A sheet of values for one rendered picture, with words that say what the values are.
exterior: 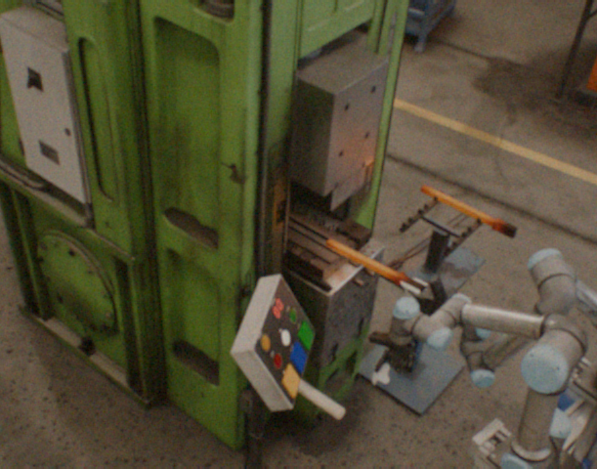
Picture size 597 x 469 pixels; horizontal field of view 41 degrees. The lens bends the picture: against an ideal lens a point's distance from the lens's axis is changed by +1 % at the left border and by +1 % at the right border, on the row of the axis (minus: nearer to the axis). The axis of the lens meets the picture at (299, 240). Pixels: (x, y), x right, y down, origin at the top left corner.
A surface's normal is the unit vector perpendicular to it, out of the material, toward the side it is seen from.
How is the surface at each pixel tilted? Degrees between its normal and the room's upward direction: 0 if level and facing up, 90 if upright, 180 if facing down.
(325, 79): 0
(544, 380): 82
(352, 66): 0
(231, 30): 89
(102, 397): 0
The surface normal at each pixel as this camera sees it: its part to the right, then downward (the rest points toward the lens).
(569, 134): 0.06, -0.74
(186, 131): -0.62, 0.48
